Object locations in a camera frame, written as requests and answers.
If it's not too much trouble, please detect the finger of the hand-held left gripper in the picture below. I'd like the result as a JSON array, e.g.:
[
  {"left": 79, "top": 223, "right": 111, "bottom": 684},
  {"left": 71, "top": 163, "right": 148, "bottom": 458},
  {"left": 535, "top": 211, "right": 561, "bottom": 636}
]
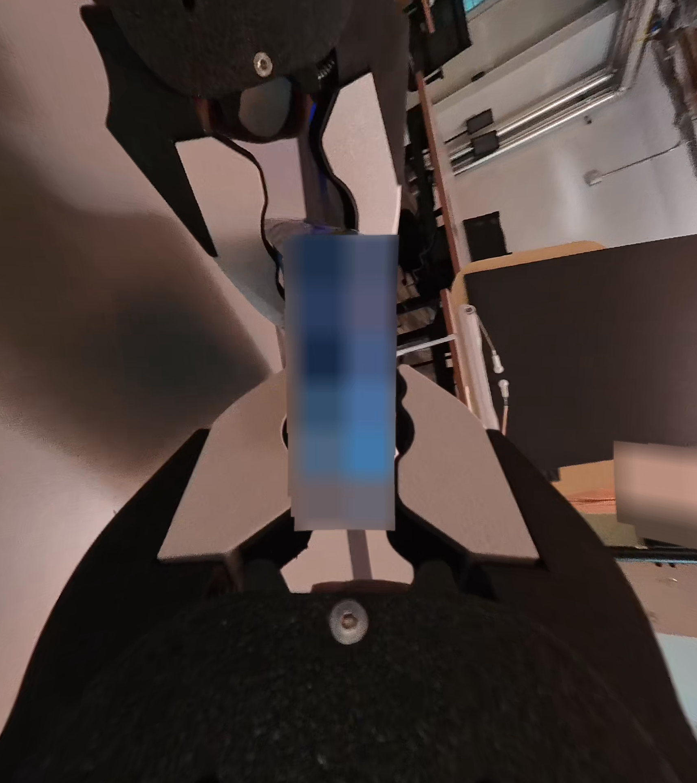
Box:
[
  {"left": 311, "top": 68, "right": 407, "bottom": 236},
  {"left": 175, "top": 133, "right": 288, "bottom": 329}
]

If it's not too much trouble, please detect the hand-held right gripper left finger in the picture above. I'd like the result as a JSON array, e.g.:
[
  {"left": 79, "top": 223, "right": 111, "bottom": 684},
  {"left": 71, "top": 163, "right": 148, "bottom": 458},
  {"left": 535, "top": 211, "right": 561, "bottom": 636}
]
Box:
[{"left": 159, "top": 371, "right": 294, "bottom": 566}]

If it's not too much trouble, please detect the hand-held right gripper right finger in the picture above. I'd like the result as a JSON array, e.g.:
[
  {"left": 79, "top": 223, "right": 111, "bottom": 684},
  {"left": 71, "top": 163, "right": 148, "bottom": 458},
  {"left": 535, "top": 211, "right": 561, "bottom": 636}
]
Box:
[{"left": 394, "top": 371, "right": 540, "bottom": 567}]

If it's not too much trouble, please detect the light wooden table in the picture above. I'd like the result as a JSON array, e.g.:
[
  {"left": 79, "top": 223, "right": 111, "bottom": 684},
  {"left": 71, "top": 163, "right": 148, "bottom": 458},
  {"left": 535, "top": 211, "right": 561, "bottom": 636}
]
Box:
[{"left": 554, "top": 459, "right": 643, "bottom": 548}]

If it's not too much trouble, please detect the white container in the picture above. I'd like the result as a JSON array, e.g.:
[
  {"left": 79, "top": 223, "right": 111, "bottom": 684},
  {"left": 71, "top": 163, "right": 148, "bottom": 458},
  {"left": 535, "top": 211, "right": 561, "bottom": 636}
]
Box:
[{"left": 614, "top": 441, "right": 697, "bottom": 548}]

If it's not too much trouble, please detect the wooden desk black frame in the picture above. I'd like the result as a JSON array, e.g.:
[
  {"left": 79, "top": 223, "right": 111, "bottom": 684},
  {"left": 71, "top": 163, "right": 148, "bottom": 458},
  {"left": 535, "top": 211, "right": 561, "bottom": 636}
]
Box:
[{"left": 410, "top": 68, "right": 472, "bottom": 407}]

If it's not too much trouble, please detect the black wall box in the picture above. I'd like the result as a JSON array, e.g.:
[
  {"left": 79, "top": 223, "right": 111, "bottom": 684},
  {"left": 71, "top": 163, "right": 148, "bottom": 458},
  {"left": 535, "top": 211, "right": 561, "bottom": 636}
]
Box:
[{"left": 463, "top": 108, "right": 497, "bottom": 161}]

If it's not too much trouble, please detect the white wire screen stand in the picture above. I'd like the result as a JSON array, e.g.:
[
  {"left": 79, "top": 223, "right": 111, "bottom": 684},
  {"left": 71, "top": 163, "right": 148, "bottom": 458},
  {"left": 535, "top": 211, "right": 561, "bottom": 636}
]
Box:
[{"left": 398, "top": 304, "right": 518, "bottom": 431}]

